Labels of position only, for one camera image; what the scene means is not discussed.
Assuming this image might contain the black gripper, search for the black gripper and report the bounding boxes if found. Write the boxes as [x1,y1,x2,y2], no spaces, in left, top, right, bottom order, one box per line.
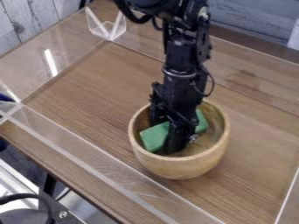
[150,66,208,154]

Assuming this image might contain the green rectangular block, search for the green rectangular block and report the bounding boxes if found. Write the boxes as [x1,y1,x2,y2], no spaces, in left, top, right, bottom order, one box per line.
[139,109,210,154]

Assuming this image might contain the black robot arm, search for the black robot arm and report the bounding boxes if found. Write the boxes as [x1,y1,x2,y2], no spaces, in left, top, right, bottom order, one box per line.
[112,0,212,154]

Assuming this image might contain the brown wooden bowl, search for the brown wooden bowl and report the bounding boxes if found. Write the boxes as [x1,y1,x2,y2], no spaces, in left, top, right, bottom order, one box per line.
[127,100,231,179]

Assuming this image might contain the clear acrylic tray walls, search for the clear acrylic tray walls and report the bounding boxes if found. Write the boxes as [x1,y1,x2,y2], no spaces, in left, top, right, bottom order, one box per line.
[0,2,299,224]

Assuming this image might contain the black table leg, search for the black table leg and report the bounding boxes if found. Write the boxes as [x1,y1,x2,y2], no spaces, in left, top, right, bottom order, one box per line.
[43,174,58,196]

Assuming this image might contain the grey metal bracket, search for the grey metal bracket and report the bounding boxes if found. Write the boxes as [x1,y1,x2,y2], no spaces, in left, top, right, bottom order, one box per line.
[48,199,87,224]

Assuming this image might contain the black cable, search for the black cable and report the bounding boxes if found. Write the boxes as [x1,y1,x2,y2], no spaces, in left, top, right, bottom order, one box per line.
[0,191,55,224]

